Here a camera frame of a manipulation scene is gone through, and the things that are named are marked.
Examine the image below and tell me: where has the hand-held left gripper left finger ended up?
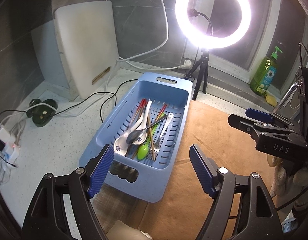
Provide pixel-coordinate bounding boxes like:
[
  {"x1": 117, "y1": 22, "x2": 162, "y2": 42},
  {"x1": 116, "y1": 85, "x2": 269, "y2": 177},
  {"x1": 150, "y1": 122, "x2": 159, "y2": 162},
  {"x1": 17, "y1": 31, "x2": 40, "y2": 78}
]
[{"x1": 20, "y1": 144, "x2": 115, "y2": 240}]

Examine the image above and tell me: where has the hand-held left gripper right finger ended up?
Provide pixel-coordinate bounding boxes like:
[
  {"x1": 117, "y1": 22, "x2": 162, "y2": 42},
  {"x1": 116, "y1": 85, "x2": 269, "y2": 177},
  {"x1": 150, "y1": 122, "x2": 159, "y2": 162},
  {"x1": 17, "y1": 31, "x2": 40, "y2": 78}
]
[{"x1": 189, "y1": 144, "x2": 287, "y2": 240}]

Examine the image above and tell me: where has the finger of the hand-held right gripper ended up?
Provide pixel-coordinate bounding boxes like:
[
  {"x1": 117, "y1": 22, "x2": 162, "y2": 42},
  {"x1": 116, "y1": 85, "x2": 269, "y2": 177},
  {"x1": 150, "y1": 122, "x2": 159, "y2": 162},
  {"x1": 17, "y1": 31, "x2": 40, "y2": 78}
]
[
  {"x1": 228, "y1": 114, "x2": 295, "y2": 144},
  {"x1": 246, "y1": 108, "x2": 298, "y2": 128}
]

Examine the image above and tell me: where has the white ceramic spoon blue mark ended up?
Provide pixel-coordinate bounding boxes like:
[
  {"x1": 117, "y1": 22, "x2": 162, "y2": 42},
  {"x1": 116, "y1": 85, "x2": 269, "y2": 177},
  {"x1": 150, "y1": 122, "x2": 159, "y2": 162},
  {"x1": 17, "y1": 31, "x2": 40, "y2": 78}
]
[{"x1": 113, "y1": 100, "x2": 153, "y2": 156}]

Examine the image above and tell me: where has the green plastic spoon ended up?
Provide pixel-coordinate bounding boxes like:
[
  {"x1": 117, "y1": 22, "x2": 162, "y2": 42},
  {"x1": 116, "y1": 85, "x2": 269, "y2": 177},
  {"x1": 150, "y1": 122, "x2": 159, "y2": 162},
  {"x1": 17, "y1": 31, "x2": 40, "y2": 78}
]
[{"x1": 136, "y1": 115, "x2": 168, "y2": 160}]

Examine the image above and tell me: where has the patterned metal spoon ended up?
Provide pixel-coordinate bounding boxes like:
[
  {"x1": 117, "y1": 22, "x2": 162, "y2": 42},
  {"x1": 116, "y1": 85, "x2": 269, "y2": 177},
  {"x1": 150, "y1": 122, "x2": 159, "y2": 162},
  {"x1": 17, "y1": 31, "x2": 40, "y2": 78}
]
[{"x1": 126, "y1": 115, "x2": 169, "y2": 145}]

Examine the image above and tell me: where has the red-tipped wooden chopstick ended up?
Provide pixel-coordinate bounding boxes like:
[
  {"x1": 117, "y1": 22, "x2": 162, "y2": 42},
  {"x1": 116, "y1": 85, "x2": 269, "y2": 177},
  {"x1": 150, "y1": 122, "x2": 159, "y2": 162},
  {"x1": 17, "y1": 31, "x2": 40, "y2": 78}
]
[
  {"x1": 130, "y1": 99, "x2": 146, "y2": 128},
  {"x1": 148, "y1": 104, "x2": 167, "y2": 130},
  {"x1": 146, "y1": 115, "x2": 156, "y2": 161},
  {"x1": 134, "y1": 99, "x2": 147, "y2": 120}
]

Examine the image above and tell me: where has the blue plastic basket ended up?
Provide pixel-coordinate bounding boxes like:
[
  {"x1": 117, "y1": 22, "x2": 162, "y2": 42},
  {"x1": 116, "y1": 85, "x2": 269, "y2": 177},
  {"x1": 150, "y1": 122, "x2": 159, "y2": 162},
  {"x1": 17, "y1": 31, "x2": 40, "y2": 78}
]
[{"x1": 78, "y1": 72, "x2": 194, "y2": 203}]

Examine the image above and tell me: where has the person's right hand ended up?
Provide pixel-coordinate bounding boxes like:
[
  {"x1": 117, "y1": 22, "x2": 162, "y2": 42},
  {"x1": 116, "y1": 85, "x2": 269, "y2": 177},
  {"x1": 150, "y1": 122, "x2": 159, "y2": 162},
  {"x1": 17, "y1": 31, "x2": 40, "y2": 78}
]
[{"x1": 267, "y1": 155, "x2": 308, "y2": 199}]

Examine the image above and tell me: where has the yellow sponge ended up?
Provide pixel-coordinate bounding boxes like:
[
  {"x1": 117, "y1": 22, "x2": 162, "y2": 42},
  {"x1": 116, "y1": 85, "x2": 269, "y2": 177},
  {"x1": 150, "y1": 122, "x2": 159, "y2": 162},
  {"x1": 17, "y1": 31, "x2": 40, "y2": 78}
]
[{"x1": 264, "y1": 92, "x2": 279, "y2": 107}]

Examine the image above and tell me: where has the brown towel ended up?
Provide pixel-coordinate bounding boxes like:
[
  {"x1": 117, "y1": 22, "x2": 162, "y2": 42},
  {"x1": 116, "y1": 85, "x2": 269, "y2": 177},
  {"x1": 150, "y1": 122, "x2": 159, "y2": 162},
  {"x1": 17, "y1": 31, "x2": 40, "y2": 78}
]
[{"x1": 138, "y1": 99, "x2": 294, "y2": 240}]

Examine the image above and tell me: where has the chrome faucet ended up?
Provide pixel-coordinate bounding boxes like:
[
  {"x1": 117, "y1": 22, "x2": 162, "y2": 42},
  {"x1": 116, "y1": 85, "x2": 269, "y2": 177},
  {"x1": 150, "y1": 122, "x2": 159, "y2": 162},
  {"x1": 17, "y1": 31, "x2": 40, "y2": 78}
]
[{"x1": 272, "y1": 82, "x2": 300, "y2": 115}]

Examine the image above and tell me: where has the green dish soap bottle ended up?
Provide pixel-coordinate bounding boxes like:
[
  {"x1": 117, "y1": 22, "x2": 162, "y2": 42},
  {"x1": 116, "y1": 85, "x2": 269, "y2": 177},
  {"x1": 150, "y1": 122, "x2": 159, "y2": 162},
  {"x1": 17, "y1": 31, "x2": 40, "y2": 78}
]
[{"x1": 249, "y1": 46, "x2": 282, "y2": 96}]

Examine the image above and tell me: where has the black tripod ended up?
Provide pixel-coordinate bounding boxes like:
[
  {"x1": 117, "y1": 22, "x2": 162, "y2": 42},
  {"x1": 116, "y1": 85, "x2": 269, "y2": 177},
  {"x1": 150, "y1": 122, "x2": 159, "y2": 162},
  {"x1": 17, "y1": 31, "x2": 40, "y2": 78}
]
[{"x1": 185, "y1": 47, "x2": 211, "y2": 101}]

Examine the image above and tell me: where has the black round device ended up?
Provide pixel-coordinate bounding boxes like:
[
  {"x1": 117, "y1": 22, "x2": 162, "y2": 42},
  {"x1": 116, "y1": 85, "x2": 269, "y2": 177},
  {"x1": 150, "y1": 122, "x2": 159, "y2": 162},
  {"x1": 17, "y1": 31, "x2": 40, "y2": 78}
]
[{"x1": 27, "y1": 99, "x2": 58, "y2": 127}]

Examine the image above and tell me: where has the white power strip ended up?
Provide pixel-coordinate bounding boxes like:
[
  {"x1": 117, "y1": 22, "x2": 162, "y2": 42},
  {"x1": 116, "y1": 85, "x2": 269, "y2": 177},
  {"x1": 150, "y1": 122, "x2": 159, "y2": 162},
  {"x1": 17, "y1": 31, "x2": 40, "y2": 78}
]
[{"x1": 4, "y1": 142, "x2": 22, "y2": 164}]

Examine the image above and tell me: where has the white charger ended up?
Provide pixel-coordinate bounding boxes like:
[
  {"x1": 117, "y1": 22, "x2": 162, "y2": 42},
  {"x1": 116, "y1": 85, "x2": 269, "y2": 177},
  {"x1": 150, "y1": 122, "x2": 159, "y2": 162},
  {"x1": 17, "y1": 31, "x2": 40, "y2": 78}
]
[{"x1": 0, "y1": 127, "x2": 16, "y2": 143}]

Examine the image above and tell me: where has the white cutting board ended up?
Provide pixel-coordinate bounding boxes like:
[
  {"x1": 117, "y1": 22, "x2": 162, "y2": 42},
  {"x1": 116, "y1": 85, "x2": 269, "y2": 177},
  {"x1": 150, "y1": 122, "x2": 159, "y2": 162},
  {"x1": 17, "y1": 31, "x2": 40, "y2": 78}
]
[{"x1": 54, "y1": 0, "x2": 119, "y2": 100}]

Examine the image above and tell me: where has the black cable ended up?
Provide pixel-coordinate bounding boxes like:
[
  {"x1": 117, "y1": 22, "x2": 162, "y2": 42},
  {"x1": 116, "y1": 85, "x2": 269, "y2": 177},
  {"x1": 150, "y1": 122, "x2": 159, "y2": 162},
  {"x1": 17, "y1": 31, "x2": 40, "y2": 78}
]
[{"x1": 0, "y1": 79, "x2": 138, "y2": 140}]

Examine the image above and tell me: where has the white power cable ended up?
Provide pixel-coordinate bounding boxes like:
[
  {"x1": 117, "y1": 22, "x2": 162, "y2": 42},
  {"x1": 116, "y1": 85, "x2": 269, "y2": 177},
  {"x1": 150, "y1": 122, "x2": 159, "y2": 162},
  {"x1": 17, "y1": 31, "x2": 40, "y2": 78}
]
[{"x1": 105, "y1": 0, "x2": 192, "y2": 90}]

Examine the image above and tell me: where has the white ring light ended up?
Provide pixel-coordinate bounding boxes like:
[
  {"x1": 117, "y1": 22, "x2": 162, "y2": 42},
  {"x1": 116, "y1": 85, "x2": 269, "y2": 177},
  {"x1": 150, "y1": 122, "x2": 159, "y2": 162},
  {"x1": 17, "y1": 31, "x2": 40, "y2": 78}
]
[{"x1": 174, "y1": 0, "x2": 252, "y2": 49}]

